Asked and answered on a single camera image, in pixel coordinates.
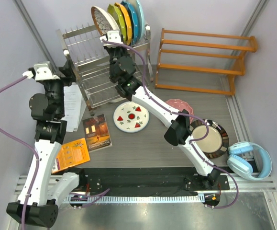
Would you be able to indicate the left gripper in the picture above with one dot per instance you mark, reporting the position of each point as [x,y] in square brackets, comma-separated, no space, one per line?
[68,71]

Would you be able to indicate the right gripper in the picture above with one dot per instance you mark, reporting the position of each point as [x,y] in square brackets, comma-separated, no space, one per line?
[124,49]

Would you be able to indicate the steel dish rack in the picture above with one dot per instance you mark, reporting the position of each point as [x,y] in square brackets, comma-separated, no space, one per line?
[90,64]

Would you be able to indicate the brown floral pattern plate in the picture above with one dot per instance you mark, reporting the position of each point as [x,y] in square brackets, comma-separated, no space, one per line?
[103,21]

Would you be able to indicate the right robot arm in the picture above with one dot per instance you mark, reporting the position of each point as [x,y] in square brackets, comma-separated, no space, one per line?
[122,69]

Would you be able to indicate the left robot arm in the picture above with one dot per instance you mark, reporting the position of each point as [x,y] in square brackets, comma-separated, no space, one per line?
[38,205]

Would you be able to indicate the orange wooden shelf rack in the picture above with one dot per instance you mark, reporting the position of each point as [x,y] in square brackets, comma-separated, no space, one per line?
[215,54]

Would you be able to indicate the stack of white papers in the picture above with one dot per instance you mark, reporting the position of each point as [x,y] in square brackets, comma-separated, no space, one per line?
[74,107]

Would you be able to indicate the orange plate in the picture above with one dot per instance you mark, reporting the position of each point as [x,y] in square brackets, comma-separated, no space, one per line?
[126,26]

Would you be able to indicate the light blue plate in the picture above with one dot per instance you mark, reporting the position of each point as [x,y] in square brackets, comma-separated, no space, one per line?
[139,10]

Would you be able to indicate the green plate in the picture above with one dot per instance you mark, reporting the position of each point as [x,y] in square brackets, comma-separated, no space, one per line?
[116,13]

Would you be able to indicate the blue dotted plate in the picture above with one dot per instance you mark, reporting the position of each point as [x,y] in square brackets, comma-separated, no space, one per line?
[134,21]

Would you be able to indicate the white strawberry plate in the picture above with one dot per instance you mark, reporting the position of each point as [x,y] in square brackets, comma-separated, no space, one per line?
[130,117]

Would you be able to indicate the dark paperback book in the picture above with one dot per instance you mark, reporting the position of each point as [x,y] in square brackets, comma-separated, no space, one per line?
[96,133]

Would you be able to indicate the pink dotted plate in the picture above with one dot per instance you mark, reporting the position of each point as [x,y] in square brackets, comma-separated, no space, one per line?
[179,106]

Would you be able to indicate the orange booklet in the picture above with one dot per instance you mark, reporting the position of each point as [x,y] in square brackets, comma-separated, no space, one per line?
[71,154]

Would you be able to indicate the dark rimmed cream plate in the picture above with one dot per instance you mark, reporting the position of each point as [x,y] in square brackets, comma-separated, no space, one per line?
[216,143]

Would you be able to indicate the light blue headphones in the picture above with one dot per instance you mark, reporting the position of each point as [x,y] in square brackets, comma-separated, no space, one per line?
[242,166]

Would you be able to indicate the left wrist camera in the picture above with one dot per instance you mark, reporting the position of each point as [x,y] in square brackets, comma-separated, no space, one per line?
[40,72]

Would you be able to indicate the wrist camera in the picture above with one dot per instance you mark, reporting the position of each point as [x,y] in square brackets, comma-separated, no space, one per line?
[112,36]
[40,72]

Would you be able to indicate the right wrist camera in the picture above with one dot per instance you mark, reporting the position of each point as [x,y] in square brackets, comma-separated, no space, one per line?
[112,36]

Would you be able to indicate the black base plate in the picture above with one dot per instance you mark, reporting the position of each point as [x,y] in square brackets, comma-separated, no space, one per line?
[145,182]

